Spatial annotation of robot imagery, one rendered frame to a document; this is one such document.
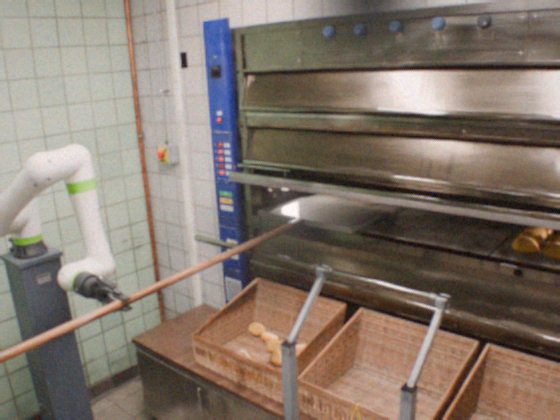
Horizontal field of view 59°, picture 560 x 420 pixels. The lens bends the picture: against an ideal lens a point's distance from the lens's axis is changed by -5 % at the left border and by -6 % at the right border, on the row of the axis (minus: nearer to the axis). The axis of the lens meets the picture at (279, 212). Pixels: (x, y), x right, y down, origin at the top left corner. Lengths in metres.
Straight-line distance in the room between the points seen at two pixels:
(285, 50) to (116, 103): 1.19
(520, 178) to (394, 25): 0.73
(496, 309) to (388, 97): 0.91
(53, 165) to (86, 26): 1.33
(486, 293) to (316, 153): 0.92
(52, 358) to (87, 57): 1.61
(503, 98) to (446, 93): 0.21
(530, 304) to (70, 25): 2.59
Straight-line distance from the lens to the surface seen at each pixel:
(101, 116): 3.11
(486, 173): 1.95
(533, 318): 2.07
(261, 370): 2.21
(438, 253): 2.11
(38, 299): 2.38
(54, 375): 2.55
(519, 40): 1.91
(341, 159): 2.22
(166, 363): 2.68
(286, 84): 2.38
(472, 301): 2.12
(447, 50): 1.99
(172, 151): 2.96
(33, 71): 2.93
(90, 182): 2.05
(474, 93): 1.94
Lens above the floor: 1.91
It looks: 16 degrees down
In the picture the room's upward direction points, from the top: 3 degrees counter-clockwise
